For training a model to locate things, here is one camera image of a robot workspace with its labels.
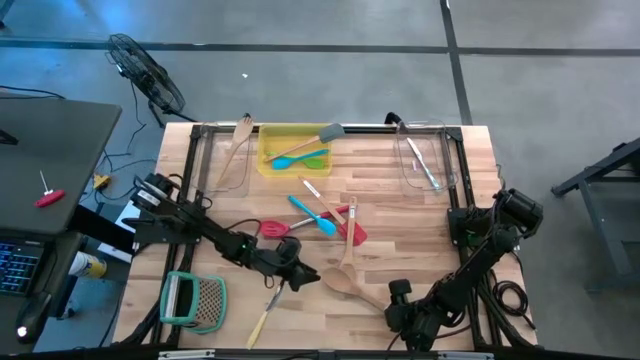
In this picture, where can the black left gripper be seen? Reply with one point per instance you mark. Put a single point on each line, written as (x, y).
(285, 260)

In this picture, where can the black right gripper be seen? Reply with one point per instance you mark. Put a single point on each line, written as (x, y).
(430, 315)

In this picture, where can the wooden spoon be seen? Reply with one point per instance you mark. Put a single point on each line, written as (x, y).
(337, 281)

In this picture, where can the labelled wooden slotted fork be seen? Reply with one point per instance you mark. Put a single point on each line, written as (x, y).
(350, 250)

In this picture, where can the blue silicone spatula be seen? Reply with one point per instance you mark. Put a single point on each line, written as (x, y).
(327, 227)
(282, 163)

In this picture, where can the green silicone spatula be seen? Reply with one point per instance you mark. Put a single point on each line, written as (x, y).
(315, 163)

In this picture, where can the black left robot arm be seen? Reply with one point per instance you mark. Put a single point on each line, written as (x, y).
(200, 225)

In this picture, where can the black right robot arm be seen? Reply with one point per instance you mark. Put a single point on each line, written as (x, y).
(480, 270)

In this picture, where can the teal framed grater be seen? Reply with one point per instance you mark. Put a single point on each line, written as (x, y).
(207, 300)

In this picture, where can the clear plastic bin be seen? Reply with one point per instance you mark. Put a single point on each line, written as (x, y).
(210, 165)
(440, 150)

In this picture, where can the yellow plastic bin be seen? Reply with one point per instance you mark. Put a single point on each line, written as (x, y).
(277, 134)

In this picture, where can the black curved clamp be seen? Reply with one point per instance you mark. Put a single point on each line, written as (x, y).
(392, 118)

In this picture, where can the yellow white can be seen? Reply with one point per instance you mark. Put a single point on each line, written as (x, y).
(90, 266)

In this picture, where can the black side table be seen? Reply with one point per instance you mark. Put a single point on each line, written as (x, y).
(595, 171)

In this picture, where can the black floor fan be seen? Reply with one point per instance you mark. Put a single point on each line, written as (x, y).
(145, 75)

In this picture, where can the black computer mouse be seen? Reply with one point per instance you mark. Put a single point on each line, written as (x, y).
(32, 317)

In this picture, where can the black desk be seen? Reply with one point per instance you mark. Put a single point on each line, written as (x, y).
(60, 150)

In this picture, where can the laptop keyboard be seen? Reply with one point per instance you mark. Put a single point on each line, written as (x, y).
(17, 265)

